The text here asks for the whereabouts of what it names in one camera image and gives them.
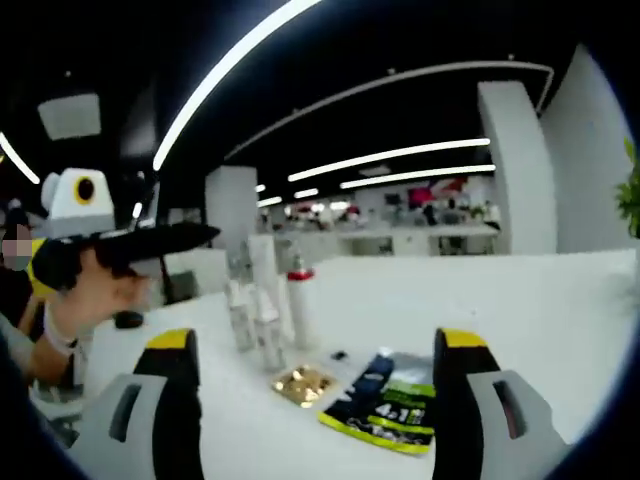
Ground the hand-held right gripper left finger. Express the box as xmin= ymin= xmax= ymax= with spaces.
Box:
xmin=64 ymin=327 xmax=205 ymax=480

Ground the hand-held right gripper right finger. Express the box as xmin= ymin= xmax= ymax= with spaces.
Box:
xmin=431 ymin=327 xmax=571 ymax=480

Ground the green black skincare sachet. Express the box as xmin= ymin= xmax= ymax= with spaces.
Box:
xmin=317 ymin=351 xmax=437 ymax=457

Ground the white skincare bottle red square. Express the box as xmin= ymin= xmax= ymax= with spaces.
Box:
xmin=225 ymin=242 xmax=257 ymax=352

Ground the frosted skincare bottle grey label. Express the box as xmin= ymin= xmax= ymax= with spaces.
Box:
xmin=252 ymin=288 xmax=287 ymax=372

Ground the gold skincare sachet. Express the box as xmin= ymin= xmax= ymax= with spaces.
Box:
xmin=270 ymin=363 xmax=338 ymax=410

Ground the white skincare bottle red collar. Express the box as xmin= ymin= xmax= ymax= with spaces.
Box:
xmin=285 ymin=253 xmax=317 ymax=350

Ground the white square pillar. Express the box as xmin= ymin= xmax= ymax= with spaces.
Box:
xmin=476 ymin=81 xmax=559 ymax=257
xmin=204 ymin=166 xmax=260 ymax=251

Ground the curved ceiling light strip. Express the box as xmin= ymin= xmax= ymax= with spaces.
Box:
xmin=152 ymin=0 xmax=322 ymax=172

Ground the black computer mouse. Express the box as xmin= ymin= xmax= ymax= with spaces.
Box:
xmin=114 ymin=310 xmax=145 ymax=331

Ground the square ceiling vent panel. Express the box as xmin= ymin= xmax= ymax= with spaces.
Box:
xmin=37 ymin=91 xmax=102 ymax=141

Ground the row of white office desks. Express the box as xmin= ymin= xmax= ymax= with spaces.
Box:
xmin=257 ymin=219 xmax=501 ymax=257

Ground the straight ceiling light strip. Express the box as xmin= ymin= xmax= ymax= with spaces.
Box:
xmin=339 ymin=163 xmax=497 ymax=191
xmin=287 ymin=137 xmax=492 ymax=183

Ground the potted green plant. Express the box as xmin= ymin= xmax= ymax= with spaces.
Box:
xmin=614 ymin=138 xmax=640 ymax=244

